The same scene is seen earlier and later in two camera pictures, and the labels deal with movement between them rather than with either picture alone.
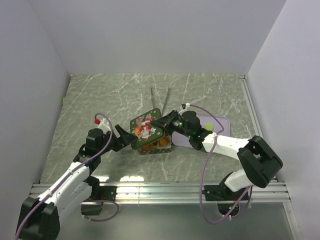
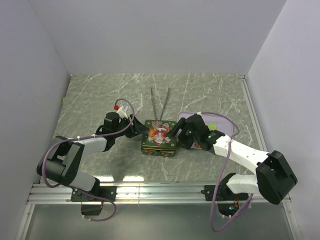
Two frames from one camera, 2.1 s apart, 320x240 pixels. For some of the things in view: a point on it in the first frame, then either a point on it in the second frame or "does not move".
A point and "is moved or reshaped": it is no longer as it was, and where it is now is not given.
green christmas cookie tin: [164, 145] is moved or reshaped
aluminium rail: [177, 193] does not move
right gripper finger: [165, 121] -> [179, 125]
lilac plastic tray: [180, 139] does not move
